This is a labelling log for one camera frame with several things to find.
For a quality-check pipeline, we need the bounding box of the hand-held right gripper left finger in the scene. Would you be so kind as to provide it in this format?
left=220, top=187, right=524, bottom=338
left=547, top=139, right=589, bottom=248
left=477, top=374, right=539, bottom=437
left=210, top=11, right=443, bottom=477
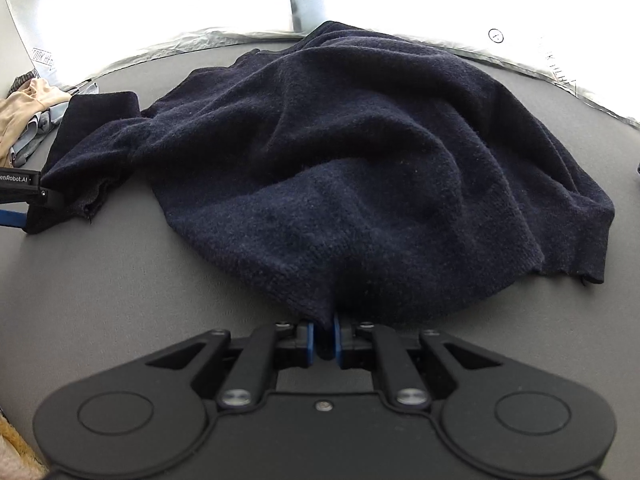
left=142, top=320, right=317, bottom=411

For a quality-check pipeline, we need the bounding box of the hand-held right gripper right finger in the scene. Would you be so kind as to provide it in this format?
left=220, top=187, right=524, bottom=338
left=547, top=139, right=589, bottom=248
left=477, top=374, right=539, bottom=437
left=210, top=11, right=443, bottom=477
left=332, top=312, right=502, bottom=409

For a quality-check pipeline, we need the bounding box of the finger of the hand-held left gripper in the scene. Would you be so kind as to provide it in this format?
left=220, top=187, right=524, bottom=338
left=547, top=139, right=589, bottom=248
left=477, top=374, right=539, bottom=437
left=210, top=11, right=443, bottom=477
left=0, top=205, right=27, bottom=232
left=0, top=186, right=65, bottom=209

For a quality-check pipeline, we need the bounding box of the dark navy knit sweater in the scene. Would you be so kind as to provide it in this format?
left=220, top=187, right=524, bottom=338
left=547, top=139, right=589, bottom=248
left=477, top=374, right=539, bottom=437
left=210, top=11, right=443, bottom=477
left=24, top=21, right=616, bottom=327

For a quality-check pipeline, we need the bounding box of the grey garment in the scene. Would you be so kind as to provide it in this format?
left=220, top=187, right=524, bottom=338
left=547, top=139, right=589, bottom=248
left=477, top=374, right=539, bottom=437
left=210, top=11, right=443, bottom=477
left=9, top=102, right=71, bottom=169

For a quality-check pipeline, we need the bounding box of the beige garment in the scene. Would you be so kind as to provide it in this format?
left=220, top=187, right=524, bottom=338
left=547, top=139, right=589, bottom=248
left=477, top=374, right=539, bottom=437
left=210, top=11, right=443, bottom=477
left=0, top=77, right=74, bottom=162

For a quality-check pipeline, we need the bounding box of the dark plaid cloth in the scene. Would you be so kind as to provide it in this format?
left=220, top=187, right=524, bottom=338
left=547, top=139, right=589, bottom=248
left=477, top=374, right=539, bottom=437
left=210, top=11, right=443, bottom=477
left=7, top=71, right=42, bottom=96

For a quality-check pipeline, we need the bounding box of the beige fuzzy rug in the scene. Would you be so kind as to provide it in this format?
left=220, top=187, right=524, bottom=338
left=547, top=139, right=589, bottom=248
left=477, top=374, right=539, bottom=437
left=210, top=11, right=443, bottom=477
left=0, top=417, right=49, bottom=480

